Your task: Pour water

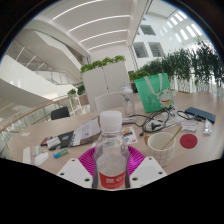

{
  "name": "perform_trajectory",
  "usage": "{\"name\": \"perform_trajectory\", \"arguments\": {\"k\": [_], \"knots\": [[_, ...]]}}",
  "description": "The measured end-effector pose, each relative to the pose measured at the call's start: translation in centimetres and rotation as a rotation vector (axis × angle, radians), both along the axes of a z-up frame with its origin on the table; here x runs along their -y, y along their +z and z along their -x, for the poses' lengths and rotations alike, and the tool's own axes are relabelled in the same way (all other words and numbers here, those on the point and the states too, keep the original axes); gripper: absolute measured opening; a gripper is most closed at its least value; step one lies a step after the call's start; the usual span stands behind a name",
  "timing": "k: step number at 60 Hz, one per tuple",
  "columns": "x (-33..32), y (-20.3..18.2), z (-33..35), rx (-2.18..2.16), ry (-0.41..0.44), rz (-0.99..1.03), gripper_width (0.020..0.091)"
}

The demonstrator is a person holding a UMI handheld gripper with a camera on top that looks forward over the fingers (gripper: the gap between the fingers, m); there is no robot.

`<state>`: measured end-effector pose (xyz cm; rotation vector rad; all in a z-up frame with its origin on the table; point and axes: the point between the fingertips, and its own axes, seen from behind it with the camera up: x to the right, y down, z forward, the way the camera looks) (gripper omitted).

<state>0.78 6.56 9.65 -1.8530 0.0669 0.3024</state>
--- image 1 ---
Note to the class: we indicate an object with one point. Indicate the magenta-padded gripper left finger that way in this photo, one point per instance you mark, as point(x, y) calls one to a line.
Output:
point(75, 170)

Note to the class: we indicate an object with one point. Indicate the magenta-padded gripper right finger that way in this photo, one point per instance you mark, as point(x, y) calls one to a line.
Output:
point(146, 168)

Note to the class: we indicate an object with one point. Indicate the clear red-labelled water bottle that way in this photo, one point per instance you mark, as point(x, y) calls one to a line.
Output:
point(111, 156)

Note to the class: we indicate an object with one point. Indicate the blue and green glue stick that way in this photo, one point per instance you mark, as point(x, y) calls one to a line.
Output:
point(60, 153)

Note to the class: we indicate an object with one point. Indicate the white grid-pattern cup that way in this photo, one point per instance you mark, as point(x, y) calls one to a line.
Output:
point(161, 151)

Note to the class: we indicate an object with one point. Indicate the black notebook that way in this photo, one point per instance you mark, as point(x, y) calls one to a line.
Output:
point(66, 138)

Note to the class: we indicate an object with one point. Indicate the wooden stir stick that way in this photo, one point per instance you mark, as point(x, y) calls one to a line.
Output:
point(171, 138)

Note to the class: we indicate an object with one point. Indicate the black and red case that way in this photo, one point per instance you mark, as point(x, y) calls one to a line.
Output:
point(45, 141)

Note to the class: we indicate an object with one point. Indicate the small white gadget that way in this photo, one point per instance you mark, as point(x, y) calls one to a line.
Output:
point(37, 150)

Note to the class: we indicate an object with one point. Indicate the flat round red coaster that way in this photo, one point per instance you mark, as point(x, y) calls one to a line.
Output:
point(188, 141)

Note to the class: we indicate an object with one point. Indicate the white power adapter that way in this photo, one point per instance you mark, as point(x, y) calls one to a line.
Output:
point(129, 120)

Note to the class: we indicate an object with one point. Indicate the black chair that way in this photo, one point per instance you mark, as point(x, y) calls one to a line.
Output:
point(60, 113)

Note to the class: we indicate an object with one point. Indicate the white card with pink print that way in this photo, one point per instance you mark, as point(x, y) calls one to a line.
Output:
point(189, 126)

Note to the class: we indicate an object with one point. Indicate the clear plastic tumbler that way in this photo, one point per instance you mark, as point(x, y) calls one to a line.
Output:
point(128, 101)

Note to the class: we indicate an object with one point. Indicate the small white packet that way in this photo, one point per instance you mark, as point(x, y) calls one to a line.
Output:
point(207, 126)

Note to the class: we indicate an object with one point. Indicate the green tote bag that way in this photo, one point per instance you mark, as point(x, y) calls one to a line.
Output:
point(153, 93)

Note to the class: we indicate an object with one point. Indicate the dark blue keyboard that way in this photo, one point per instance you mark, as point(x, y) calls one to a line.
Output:
point(200, 114)

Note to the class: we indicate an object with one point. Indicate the white chair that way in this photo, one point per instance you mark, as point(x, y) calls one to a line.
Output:
point(108, 101)

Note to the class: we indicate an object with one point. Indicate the small potted green plants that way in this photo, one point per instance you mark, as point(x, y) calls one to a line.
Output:
point(80, 90)

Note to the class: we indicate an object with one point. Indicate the white cabinet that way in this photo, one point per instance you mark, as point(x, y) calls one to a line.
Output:
point(105, 83)

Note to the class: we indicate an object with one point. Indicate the green plants on cabinet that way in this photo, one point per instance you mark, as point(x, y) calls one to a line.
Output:
point(100, 63)

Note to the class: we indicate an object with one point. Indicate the green hedge along railing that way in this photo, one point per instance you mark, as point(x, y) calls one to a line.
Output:
point(186, 63)

